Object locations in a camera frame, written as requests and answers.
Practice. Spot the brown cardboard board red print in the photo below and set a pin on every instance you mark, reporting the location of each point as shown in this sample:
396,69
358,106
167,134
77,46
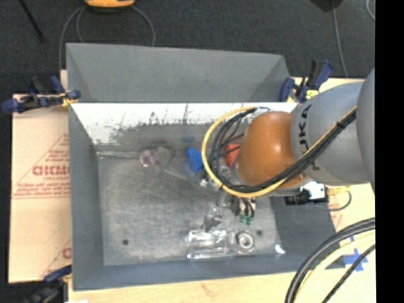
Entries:
39,175

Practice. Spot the grey metal bin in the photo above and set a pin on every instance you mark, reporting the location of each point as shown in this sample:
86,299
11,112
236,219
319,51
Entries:
151,200

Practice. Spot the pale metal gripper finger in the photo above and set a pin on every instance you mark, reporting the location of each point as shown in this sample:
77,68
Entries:
216,214
212,224

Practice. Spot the black cylinder on white bracket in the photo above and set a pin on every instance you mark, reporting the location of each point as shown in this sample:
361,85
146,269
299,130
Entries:
307,192

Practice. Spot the blue plastic object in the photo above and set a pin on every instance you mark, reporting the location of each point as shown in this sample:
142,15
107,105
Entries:
194,158

